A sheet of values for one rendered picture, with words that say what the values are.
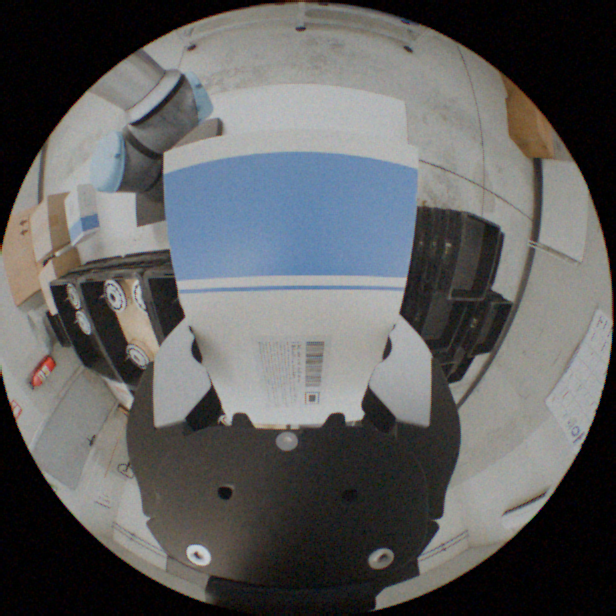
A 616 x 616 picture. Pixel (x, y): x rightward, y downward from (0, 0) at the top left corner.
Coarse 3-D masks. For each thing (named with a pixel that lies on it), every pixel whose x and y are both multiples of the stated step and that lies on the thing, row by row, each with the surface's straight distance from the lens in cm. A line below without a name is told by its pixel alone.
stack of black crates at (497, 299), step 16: (480, 304) 134; (496, 304) 154; (512, 304) 152; (464, 320) 143; (480, 320) 134; (496, 320) 159; (464, 336) 143; (480, 336) 159; (496, 336) 160; (480, 352) 153
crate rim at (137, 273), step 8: (104, 272) 55; (112, 272) 51; (120, 272) 48; (128, 272) 45; (136, 272) 43; (144, 272) 44; (80, 280) 64; (88, 280) 60; (96, 280) 56; (104, 280) 53; (80, 288) 66; (144, 288) 43; (144, 296) 44; (144, 304) 45; (88, 312) 68; (152, 320) 46; (96, 328) 70; (152, 328) 48; (160, 344) 49; (112, 360) 75; (120, 376) 78; (128, 384) 79
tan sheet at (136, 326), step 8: (128, 280) 62; (120, 312) 72; (128, 312) 68; (136, 312) 65; (120, 320) 74; (128, 320) 70; (136, 320) 67; (144, 320) 64; (128, 328) 73; (136, 328) 70; (144, 328) 67; (128, 336) 76; (136, 336) 72; (144, 336) 69; (152, 336) 66; (152, 344) 69; (152, 352) 72
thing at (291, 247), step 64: (192, 192) 10; (256, 192) 9; (320, 192) 9; (384, 192) 10; (192, 256) 10; (256, 256) 9; (320, 256) 9; (384, 256) 10; (192, 320) 12; (256, 320) 10; (320, 320) 10; (384, 320) 11; (256, 384) 14; (320, 384) 14
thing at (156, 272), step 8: (152, 272) 40; (160, 272) 39; (168, 272) 38; (144, 280) 42; (152, 296) 43; (152, 304) 44; (152, 312) 45; (160, 320) 45; (160, 328) 46; (160, 336) 48
